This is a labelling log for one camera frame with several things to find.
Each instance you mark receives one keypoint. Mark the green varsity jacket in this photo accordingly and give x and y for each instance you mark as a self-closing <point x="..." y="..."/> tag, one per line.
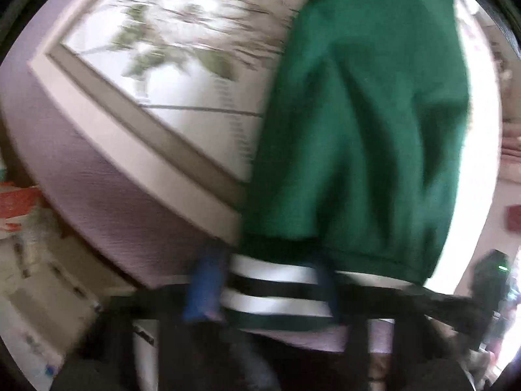
<point x="358" y="130"/>

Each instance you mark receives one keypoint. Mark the white floral quilted mat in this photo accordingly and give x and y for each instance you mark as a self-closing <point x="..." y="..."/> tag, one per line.
<point x="183" y="69"/>

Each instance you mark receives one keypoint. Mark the red and white box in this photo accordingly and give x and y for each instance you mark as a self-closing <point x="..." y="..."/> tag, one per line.
<point x="18" y="207"/>

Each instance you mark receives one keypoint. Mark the purple floral blanket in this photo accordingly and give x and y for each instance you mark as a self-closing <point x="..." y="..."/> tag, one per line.
<point x="101" y="195"/>

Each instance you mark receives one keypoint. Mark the loose pink floral curtain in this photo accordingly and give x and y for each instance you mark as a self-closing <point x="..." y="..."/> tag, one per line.
<point x="513" y="142"/>

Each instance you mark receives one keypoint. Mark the white storage drawer unit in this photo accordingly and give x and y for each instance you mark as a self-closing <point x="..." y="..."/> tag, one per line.
<point x="53" y="293"/>

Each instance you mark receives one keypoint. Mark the person's legs in jeans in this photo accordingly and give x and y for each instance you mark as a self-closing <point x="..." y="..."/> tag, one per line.
<point x="256" y="366"/>

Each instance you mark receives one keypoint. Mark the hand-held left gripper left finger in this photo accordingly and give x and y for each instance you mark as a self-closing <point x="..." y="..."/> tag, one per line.
<point x="203" y="289"/>

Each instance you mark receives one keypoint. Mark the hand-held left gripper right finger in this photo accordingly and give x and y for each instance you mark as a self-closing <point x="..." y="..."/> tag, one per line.
<point x="327" y="293"/>

